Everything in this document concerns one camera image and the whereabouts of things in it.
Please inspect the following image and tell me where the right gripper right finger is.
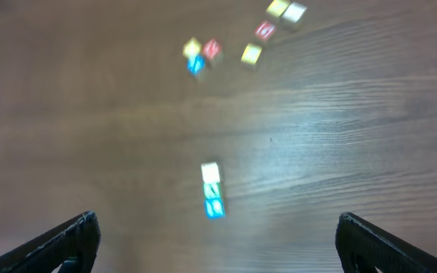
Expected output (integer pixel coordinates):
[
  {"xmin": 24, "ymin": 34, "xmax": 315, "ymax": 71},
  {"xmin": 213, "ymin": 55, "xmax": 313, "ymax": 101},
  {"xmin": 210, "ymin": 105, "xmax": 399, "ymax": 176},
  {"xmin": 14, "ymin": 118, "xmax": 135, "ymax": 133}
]
[{"xmin": 335, "ymin": 212, "xmax": 437, "ymax": 273}]

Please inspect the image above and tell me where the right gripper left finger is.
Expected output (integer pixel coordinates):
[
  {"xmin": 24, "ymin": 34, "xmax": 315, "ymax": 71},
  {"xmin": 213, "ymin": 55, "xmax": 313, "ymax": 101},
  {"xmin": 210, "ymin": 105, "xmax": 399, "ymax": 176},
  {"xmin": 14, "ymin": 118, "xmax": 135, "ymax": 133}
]
[{"xmin": 0, "ymin": 211, "xmax": 101, "ymax": 273}]

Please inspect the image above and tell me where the cyan E letter block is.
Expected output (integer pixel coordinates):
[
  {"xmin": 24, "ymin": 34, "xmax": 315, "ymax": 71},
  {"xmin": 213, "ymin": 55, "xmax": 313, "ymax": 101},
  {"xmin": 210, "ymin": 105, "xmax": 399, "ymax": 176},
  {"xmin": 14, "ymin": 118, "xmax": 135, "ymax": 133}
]
[{"xmin": 204, "ymin": 199, "xmax": 225, "ymax": 219}]

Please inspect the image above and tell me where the green V letter block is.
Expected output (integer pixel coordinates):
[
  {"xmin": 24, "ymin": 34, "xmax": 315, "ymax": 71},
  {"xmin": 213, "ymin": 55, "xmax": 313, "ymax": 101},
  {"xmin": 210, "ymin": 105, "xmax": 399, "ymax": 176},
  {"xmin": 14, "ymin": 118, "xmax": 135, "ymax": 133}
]
[{"xmin": 203, "ymin": 182, "xmax": 223, "ymax": 199}]

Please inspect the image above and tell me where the white M violin block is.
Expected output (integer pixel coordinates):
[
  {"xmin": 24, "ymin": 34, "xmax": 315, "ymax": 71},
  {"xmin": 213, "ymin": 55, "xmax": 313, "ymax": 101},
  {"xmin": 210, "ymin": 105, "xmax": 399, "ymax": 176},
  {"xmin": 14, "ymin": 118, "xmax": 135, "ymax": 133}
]
[{"xmin": 201, "ymin": 162, "xmax": 221, "ymax": 184}]

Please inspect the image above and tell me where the blue X letter block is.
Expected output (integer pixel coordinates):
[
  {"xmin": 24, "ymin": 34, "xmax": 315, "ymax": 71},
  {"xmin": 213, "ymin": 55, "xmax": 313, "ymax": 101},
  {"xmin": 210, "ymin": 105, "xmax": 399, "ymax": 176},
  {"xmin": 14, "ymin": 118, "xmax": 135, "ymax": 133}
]
[{"xmin": 187, "ymin": 55, "xmax": 206, "ymax": 81}]

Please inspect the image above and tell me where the yellow block beside M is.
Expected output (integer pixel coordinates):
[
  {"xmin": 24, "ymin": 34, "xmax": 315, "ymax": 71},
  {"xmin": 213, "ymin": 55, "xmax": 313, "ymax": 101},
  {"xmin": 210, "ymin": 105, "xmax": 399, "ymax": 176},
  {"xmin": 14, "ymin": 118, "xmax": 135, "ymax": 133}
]
[{"xmin": 182, "ymin": 37, "xmax": 202, "ymax": 59}]

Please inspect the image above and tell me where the plain yellow top block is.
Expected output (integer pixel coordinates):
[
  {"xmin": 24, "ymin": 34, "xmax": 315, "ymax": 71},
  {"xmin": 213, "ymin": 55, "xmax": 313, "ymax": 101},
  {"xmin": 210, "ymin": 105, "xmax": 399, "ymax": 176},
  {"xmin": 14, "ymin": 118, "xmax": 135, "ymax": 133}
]
[{"xmin": 241, "ymin": 43, "xmax": 263, "ymax": 71}]

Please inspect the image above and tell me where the red M letter block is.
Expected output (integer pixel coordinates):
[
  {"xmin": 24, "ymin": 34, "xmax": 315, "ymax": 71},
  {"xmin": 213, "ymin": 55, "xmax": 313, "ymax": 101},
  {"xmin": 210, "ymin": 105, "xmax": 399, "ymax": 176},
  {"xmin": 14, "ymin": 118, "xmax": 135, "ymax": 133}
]
[{"xmin": 202, "ymin": 39, "xmax": 223, "ymax": 67}]

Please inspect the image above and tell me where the red circle letter block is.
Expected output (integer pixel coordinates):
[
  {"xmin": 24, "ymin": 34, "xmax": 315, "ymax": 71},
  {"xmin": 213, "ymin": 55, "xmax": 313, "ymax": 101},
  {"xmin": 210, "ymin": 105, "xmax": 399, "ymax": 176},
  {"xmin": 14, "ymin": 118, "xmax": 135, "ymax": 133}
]
[{"xmin": 254, "ymin": 20, "xmax": 277, "ymax": 43}]

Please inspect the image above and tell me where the far white picture block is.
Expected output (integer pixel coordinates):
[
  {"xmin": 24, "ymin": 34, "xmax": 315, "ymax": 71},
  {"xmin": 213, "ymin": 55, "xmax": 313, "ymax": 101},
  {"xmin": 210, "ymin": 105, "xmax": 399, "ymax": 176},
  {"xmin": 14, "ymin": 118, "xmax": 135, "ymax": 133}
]
[{"xmin": 281, "ymin": 2, "xmax": 307, "ymax": 31}]

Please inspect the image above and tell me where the far yellow letter block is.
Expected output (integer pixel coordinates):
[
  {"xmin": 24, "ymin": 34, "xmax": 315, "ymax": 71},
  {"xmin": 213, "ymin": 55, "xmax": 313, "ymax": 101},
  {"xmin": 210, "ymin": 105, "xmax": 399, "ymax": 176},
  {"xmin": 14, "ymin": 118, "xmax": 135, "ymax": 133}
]
[{"xmin": 266, "ymin": 0, "xmax": 291, "ymax": 19}]

